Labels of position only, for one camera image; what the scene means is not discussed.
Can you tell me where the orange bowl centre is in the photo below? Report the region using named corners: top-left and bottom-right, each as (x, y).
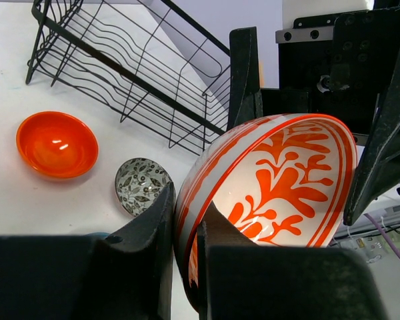
top-left (15, 111), bottom-right (99, 179)

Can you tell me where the blue bowl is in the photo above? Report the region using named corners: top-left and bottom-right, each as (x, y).
top-left (86, 232), bottom-right (109, 239)

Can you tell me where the black wire dish rack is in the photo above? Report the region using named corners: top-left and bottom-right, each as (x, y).
top-left (26, 1), bottom-right (230, 155)

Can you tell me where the black white leaf bowl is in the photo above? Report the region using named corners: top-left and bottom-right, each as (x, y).
top-left (115, 157), bottom-right (172, 217)

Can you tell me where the white orange floral bowl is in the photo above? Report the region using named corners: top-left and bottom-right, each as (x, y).
top-left (173, 113), bottom-right (358, 307)

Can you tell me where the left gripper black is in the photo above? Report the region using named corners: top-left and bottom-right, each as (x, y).
top-left (227, 6), bottom-right (400, 226)

